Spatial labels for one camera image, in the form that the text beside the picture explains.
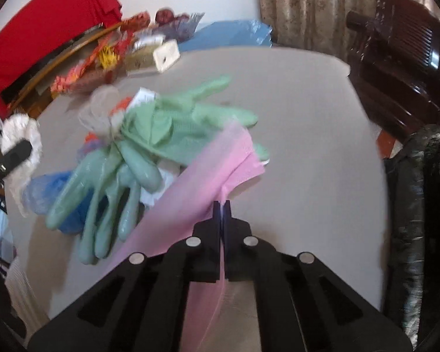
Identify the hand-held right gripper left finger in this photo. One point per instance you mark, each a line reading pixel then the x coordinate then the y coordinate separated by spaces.
pixel 207 234

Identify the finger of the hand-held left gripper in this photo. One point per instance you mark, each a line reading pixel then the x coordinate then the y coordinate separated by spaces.
pixel 14 156

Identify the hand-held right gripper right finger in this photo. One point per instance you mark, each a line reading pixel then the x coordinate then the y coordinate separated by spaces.
pixel 238 234

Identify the white tissue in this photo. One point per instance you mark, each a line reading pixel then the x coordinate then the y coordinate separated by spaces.
pixel 24 128

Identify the blue plastic cover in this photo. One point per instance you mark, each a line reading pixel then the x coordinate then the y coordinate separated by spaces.
pixel 44 190

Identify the pink plastic bag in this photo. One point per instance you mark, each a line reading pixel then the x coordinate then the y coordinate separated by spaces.
pixel 205 176

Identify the translucent white foam net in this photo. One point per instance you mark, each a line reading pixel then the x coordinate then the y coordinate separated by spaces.
pixel 99 110

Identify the orange foam net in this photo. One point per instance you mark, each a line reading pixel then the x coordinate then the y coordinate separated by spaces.
pixel 121 105

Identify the white paper scrap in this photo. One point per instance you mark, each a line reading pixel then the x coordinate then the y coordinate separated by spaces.
pixel 146 96

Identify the waste bin with black liner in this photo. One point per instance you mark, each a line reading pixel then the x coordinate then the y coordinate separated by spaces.
pixel 410 209

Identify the black television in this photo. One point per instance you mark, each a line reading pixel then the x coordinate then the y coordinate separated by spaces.
pixel 11 93

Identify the wooden television cabinet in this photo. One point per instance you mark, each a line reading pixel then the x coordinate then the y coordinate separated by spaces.
pixel 40 80

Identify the glass snack bowl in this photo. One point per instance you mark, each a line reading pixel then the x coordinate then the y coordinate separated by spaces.
pixel 91 85

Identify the red cloth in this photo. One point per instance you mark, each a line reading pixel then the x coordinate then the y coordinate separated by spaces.
pixel 40 25

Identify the tissue box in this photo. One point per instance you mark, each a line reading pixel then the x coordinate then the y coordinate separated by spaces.
pixel 166 57

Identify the red basket ornament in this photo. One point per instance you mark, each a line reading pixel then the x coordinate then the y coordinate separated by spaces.
pixel 137 20

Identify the red apple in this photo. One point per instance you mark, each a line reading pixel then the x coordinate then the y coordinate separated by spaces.
pixel 183 17
pixel 163 15

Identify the glass fruit bowl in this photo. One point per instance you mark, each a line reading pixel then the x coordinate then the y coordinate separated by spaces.
pixel 179 27

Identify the floral beige curtain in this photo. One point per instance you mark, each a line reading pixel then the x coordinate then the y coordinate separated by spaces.
pixel 307 7

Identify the dark wooden armchair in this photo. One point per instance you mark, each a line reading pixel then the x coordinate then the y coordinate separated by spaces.
pixel 399 44

